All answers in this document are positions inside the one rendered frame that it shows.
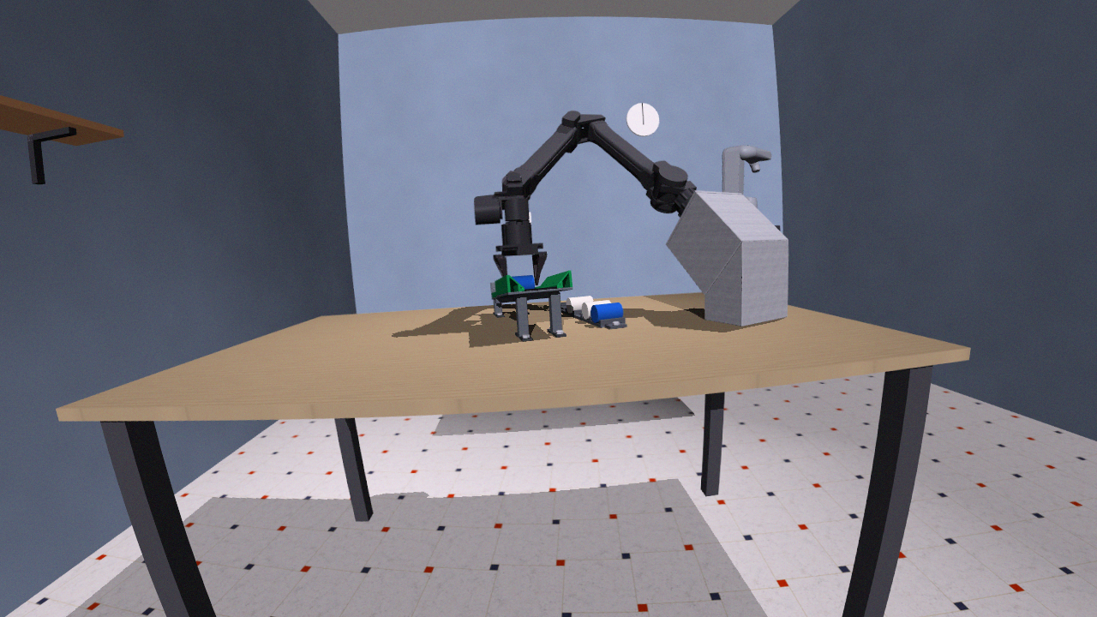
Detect white cylinder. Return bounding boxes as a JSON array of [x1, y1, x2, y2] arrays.
[[566, 296, 593, 314], [583, 300, 611, 319]]

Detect blue cylinder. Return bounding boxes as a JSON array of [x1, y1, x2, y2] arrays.
[[512, 274, 535, 290], [590, 303, 623, 323]]

